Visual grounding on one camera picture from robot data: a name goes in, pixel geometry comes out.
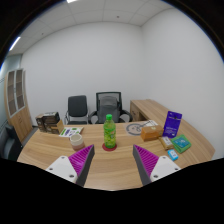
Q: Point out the purple package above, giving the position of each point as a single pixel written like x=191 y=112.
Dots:
x=172 y=124

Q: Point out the black sofa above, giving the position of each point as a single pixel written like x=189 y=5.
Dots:
x=8 y=143

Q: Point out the white and brown cup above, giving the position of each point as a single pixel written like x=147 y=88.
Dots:
x=77 y=141

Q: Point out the tan small packet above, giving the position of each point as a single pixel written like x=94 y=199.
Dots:
x=166 y=142

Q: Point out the dark flat box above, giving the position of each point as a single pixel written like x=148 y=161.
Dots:
x=40 y=123

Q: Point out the white green purple leaflet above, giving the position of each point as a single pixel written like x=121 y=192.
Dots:
x=70 y=132

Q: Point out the wooden side desk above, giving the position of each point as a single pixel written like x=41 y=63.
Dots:
x=146 y=108

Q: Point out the flat round red coaster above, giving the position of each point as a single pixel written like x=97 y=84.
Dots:
x=106 y=148

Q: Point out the green drink bottle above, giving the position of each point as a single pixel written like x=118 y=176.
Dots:
x=109 y=133

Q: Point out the wooden shelf cabinet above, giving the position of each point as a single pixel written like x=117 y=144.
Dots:
x=18 y=106

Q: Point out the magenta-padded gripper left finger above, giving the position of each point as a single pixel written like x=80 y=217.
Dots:
x=65 y=167

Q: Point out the black mesh office chair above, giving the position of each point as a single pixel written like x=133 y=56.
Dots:
x=108 y=105

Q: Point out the small blue white box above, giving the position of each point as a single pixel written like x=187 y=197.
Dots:
x=172 y=155

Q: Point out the black printed box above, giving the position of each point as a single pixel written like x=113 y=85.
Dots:
x=51 y=117

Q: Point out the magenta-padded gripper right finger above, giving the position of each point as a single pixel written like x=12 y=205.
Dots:
x=163 y=166

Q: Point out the rectangular ceiling light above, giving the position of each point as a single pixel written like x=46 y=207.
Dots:
x=15 y=43
x=72 y=1

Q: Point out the green pouch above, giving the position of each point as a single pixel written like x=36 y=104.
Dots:
x=181 y=143

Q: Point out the orange-brown box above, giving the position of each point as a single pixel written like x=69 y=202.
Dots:
x=151 y=133

